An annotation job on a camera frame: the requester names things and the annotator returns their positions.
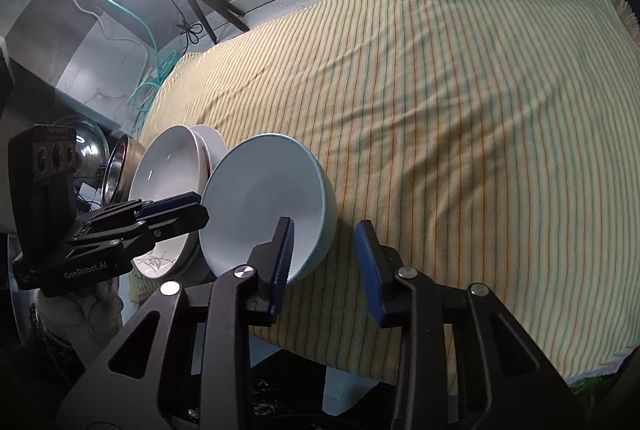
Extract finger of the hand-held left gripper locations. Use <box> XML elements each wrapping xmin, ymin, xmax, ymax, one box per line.
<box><xmin>100</xmin><ymin>191</ymin><xmax>202</xmax><ymax>223</ymax></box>
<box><xmin>117</xmin><ymin>203</ymin><xmax>210</xmax><ymax>257</ymax></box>

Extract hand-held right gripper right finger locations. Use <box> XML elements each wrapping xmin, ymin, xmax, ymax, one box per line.
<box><xmin>354</xmin><ymin>220</ymin><xmax>586</xmax><ymax>430</ymax></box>

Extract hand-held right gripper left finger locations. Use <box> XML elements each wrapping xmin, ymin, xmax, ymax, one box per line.
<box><xmin>57</xmin><ymin>216</ymin><xmax>296</xmax><ymax>430</ymax></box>

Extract floral deep plate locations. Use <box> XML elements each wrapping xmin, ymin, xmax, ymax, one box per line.
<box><xmin>128</xmin><ymin>124</ymin><xmax>208</xmax><ymax>281</ymax></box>

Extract light blue bowl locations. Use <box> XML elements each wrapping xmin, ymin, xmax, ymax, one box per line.
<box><xmin>198</xmin><ymin>133</ymin><xmax>338</xmax><ymax>287</ymax></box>

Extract person's left hand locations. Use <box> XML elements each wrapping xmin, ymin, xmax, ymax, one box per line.
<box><xmin>39</xmin><ymin>281</ymin><xmax>124</xmax><ymax>361</ymax></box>

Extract large steel bowl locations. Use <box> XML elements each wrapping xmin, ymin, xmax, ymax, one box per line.
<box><xmin>100</xmin><ymin>134</ymin><xmax>147</xmax><ymax>206</ymax></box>

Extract steel bowl on floor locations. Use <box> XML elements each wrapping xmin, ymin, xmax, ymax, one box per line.
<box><xmin>50</xmin><ymin>115</ymin><xmax>111</xmax><ymax>191</ymax></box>

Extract cream plate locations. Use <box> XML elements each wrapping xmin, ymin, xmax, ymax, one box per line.
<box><xmin>190</xmin><ymin>124</ymin><xmax>230</xmax><ymax>176</ymax></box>

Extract yellow striped cloth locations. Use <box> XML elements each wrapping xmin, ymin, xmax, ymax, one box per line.
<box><xmin>127</xmin><ymin>0</ymin><xmax>640</xmax><ymax>383</ymax></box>

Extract green cable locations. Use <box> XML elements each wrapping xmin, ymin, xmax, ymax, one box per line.
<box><xmin>60</xmin><ymin>0</ymin><xmax>176</xmax><ymax>116</ymax></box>

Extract white cable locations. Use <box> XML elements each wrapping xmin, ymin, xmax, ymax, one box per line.
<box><xmin>40</xmin><ymin>0</ymin><xmax>151</xmax><ymax>76</ymax></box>

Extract black cable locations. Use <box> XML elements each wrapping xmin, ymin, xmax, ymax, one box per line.
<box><xmin>160</xmin><ymin>0</ymin><xmax>201</xmax><ymax>46</ymax></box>

